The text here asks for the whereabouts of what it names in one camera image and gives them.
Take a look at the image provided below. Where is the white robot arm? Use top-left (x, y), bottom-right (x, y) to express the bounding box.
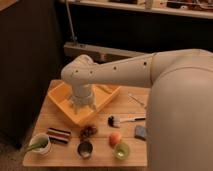
top-left (61, 49), bottom-right (213, 171)

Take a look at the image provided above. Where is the brown pine cone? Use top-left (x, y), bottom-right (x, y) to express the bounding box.
top-left (79, 125), bottom-right (98, 139)

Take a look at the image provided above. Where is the grey metal shelf beam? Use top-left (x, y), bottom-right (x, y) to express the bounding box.
top-left (63, 42), bottom-right (143, 63)

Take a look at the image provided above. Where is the upper wooden shelf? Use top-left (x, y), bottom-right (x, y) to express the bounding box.
top-left (59, 0), bottom-right (213, 19)

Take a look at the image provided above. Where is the green plastic cup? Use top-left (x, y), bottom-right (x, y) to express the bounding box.
top-left (114, 142), bottom-right (130, 160)

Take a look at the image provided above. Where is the green utensil in mug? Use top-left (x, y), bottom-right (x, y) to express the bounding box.
top-left (25, 138), bottom-right (48, 153)

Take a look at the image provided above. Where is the yellow plastic bin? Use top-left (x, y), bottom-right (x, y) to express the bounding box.
top-left (48, 82), bottom-right (120, 127)

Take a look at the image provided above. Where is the white mug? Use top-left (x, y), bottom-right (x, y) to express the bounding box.
top-left (27, 133), bottom-right (51, 155)

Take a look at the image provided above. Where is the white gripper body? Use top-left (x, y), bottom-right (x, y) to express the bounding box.
top-left (70, 84), bottom-right (96, 114)

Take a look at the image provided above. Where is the metal measuring cup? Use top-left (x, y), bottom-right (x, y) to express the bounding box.
top-left (77, 141), bottom-right (93, 159)

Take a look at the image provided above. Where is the red yellow apple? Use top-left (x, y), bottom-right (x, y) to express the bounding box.
top-left (109, 132), bottom-right (121, 147)

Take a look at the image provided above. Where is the blue sponge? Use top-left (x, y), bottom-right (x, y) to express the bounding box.
top-left (134, 125), bottom-right (146, 140)

